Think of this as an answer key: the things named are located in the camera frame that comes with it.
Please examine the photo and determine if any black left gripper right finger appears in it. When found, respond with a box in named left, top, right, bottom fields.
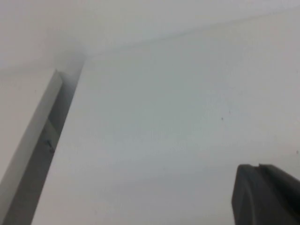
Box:
left=258, top=163, right=300, bottom=225

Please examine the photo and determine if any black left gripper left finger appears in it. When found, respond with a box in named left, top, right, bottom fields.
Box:
left=231, top=164, right=282, bottom=225

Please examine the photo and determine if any white side board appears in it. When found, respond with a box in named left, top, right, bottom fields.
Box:
left=0, top=68, right=63, bottom=225

